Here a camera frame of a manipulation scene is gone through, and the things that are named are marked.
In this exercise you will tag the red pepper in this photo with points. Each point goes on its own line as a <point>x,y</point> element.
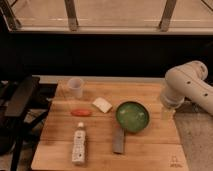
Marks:
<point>81,112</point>

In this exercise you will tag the white labelled bottle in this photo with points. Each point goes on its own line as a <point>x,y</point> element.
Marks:
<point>79,140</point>

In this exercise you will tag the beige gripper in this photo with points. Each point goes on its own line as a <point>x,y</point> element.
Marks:
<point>167,113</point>

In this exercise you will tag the translucent plastic cup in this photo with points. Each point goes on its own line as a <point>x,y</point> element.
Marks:
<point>75,85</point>

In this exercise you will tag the grey rectangular block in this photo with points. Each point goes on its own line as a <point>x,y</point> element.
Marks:
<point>118,141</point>

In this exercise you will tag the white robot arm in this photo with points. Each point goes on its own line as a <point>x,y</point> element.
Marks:
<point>187,81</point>

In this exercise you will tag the green ceramic bowl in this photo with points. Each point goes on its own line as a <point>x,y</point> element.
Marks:
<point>132,116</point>

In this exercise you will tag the white sponge block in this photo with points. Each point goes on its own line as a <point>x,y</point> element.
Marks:
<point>102,104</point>

